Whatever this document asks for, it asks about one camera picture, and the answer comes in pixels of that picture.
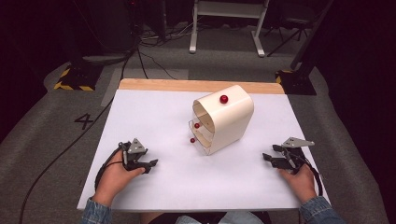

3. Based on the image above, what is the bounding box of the clear drawer with red knob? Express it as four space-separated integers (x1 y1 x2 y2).
188 117 216 138
189 133 215 156

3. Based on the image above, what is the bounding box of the bundle of floor cables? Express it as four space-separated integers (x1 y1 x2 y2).
139 18 195 49

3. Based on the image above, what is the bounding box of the black slanted stand pole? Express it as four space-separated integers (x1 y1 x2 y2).
290 0 336 71

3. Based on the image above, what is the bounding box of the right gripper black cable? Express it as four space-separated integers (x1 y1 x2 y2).
297 154 324 198

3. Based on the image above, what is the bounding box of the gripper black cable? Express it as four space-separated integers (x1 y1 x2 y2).
93 143 124 191
297 154 324 198

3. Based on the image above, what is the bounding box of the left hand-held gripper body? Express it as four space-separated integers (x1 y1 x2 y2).
119 137 149 172

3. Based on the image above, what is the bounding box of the person's right hand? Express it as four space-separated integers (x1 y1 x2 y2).
277 164 318 205

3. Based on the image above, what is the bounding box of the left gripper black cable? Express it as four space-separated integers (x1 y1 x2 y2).
93 143 124 191

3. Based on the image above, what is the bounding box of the white desk frame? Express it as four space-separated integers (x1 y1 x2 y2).
189 0 271 58

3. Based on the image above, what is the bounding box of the black yellow striped stand base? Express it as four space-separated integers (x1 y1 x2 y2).
52 63 105 92
275 68 318 96

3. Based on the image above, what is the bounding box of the black tripod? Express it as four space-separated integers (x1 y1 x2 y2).
266 8 314 58

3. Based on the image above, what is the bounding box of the person's left hand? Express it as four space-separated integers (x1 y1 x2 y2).
92 150 146 207

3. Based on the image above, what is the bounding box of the thin black floor cable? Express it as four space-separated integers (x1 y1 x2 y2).
137 49 177 80

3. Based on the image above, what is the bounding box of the white table mat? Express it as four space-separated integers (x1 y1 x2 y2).
77 89 332 211

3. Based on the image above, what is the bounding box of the long black floor cable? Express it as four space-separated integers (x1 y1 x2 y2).
18 46 139 224

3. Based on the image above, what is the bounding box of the cream drawer cabinet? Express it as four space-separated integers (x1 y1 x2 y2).
191 84 255 156

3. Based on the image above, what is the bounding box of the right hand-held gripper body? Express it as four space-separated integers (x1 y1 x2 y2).
272 136 316 175

